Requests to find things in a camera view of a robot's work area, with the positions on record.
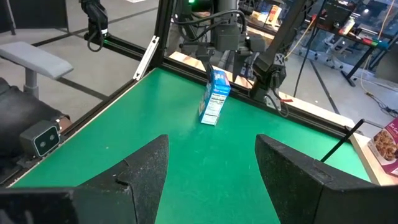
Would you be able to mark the grey table-level camera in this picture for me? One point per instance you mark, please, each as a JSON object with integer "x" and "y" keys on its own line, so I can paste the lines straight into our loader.
{"x": 40, "y": 140}

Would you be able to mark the green table mat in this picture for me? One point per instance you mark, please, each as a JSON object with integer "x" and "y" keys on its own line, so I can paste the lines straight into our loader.
{"x": 202, "y": 155}

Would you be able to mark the white yellow bottle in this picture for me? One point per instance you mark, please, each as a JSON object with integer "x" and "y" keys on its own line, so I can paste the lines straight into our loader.
{"x": 347, "y": 26}

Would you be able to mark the black pole-mounted device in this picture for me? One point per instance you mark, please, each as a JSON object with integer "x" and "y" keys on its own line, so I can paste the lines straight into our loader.
{"x": 94, "y": 18}

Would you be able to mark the cluttered black desk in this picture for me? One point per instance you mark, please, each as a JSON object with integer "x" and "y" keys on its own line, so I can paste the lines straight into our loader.
{"x": 357, "y": 39}

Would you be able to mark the blue Rice Krispies cereal box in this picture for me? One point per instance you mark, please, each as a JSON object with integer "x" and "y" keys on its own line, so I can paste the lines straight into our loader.
{"x": 214, "y": 102}

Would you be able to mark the black office chair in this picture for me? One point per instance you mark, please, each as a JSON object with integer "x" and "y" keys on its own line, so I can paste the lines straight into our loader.
{"x": 21, "y": 105}

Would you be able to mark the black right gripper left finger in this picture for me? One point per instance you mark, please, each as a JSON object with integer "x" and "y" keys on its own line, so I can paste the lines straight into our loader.
{"x": 109, "y": 199}

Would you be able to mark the long white metal bracket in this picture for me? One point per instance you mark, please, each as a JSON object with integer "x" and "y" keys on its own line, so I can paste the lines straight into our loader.
{"x": 146, "y": 57}

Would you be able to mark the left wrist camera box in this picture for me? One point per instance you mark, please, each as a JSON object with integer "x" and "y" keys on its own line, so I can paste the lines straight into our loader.
{"x": 230, "y": 37}

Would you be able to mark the black divider panel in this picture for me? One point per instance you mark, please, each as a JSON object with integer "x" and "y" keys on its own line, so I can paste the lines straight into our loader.
{"x": 37, "y": 15}

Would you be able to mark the pink Raisin Bran cereal box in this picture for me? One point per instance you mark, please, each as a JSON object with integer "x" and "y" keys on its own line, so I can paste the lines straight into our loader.
{"x": 387, "y": 146}

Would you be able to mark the black frame upright post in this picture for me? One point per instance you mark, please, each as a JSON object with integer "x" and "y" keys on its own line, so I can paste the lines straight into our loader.
{"x": 163, "y": 31}

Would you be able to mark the black aluminium table frame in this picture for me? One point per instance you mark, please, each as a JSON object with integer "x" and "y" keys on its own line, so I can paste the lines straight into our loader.
{"x": 186, "y": 70}

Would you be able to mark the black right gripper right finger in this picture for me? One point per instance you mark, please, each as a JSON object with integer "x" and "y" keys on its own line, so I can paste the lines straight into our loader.
{"x": 326, "y": 199}

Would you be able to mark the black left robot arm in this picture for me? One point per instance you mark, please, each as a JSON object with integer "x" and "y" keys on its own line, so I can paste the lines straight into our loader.
{"x": 280, "y": 34}

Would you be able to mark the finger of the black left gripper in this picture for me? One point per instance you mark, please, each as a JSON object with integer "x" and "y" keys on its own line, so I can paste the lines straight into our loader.
{"x": 241, "y": 63}
{"x": 210, "y": 67}

